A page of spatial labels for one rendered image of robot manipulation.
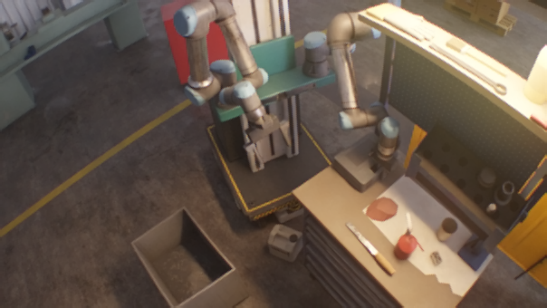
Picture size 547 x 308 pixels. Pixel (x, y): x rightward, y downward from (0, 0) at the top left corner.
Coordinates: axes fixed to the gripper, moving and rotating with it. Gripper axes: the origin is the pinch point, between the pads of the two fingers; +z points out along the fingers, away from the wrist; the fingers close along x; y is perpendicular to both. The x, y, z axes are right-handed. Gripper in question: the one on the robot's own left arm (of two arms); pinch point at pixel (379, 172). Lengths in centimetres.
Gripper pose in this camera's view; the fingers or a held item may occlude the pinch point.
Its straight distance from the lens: 158.4
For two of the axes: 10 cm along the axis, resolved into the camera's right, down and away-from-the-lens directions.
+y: -8.1, 4.9, -3.1
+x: 5.8, 5.9, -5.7
